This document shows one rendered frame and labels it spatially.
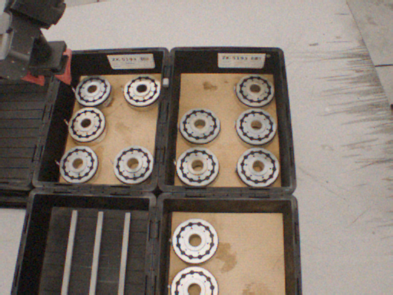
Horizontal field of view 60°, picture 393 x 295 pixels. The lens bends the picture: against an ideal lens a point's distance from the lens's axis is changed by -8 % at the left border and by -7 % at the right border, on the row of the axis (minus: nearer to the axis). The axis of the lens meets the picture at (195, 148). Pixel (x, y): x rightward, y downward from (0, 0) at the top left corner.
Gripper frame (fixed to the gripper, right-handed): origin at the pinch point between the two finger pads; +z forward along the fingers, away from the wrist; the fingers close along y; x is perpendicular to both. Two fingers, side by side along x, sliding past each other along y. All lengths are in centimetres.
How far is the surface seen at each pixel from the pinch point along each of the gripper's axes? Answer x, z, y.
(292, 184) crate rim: -18, 13, 51
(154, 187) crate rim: -18.9, 13.3, 21.7
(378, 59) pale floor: 93, 108, 130
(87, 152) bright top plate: -8.0, 20.5, 2.3
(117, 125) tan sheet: 1.3, 23.5, 8.3
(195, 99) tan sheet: 9.6, 23.6, 28.7
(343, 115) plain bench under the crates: 13, 37, 74
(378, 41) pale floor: 108, 108, 134
